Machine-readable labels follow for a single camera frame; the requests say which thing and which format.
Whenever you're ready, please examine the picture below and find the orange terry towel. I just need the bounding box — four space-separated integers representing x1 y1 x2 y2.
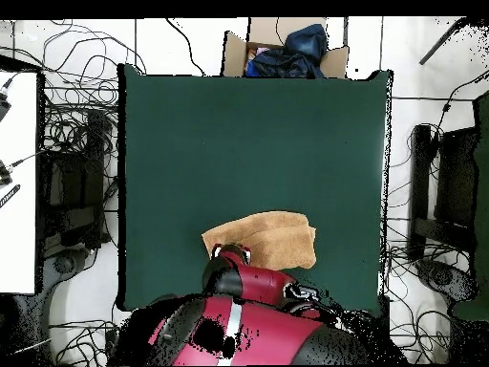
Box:
201 210 318 271

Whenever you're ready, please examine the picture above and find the dark green table cloth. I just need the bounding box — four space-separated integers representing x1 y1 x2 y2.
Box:
117 63 393 313

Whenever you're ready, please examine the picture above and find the black power strip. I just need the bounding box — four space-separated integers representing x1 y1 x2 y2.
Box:
104 329 120 364

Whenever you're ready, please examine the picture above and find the black equipment rack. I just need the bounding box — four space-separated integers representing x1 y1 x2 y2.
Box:
37 108 116 249

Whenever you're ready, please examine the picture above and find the brown cardboard box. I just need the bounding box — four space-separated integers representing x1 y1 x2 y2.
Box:
221 16 351 79

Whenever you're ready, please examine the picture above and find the dark blue clothing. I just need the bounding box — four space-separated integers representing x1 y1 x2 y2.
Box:
245 23 329 79

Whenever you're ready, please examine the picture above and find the white side table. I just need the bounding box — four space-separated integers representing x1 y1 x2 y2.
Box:
0 70 39 295

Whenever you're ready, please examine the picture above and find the green cloth on neighbouring table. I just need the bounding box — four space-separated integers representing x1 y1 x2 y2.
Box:
452 91 489 322

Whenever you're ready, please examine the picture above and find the dark metal rod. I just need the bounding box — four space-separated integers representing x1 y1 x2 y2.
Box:
418 16 478 66

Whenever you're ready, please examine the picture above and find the black metal frame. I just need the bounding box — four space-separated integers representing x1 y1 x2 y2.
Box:
407 123 480 261

